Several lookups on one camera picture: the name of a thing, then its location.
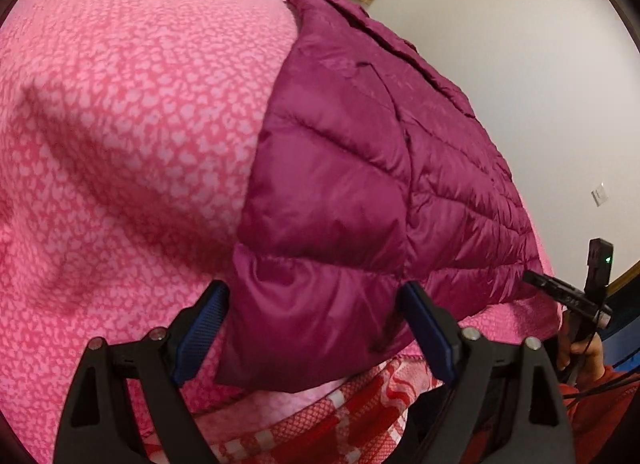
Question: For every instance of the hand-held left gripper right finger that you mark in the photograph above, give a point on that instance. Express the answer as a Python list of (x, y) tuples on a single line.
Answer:
[(430, 334)]

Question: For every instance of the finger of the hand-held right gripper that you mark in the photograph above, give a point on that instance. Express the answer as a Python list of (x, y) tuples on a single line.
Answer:
[(560, 291)]

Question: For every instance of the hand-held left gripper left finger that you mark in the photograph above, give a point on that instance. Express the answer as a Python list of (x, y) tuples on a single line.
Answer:
[(200, 329)]

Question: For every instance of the magenta puffer jacket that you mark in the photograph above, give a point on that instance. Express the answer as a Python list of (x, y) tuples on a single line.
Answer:
[(350, 194)]

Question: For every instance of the person's right hand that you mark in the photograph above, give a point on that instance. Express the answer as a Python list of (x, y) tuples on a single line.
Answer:
[(592, 356)]

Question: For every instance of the red checked bed sheet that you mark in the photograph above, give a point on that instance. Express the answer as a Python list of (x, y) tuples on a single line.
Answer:
[(320, 424)]

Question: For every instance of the pink and blue printed blanket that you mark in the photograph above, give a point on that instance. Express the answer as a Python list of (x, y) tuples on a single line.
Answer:
[(125, 143)]

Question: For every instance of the wooden door frame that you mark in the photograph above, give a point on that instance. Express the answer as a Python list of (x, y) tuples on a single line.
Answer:
[(625, 276)]

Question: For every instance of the white wall switch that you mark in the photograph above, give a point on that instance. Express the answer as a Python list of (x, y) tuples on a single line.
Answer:
[(599, 195)]

